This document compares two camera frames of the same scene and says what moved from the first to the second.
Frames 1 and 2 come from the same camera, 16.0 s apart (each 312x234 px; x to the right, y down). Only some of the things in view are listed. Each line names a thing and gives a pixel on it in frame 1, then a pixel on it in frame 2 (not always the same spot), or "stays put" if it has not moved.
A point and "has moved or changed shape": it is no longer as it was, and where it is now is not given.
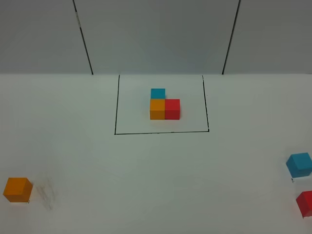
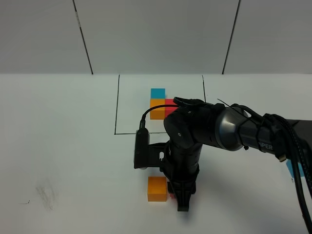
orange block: [18, 189] -> [157, 188]
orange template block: [157, 109] stays put
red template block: [172, 108] stays put
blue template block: [158, 93] stays put
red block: [304, 201] has moved or changed shape
